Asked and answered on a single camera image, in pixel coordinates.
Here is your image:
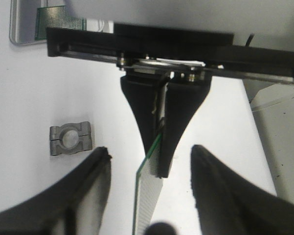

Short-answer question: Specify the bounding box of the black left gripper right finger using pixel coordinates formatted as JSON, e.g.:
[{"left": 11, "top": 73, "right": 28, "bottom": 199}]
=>
[{"left": 190, "top": 145, "right": 294, "bottom": 235}]

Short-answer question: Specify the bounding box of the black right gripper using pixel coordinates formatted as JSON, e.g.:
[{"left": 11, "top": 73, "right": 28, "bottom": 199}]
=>
[{"left": 46, "top": 24, "right": 294, "bottom": 178}]

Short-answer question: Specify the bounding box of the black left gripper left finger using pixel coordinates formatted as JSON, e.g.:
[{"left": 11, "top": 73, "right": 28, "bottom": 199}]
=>
[{"left": 0, "top": 147, "right": 111, "bottom": 235}]

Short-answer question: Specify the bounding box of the green perforated circuit board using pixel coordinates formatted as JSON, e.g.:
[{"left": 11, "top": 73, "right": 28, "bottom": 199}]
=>
[{"left": 34, "top": 5, "right": 87, "bottom": 41}]

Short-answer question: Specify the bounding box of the silver metal tray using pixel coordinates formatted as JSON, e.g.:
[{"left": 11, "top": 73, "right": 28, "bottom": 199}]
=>
[{"left": 9, "top": 0, "right": 73, "bottom": 46}]

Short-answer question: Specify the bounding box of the grey metal clamp block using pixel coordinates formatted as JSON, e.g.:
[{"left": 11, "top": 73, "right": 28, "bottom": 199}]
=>
[{"left": 49, "top": 121, "right": 92, "bottom": 156}]

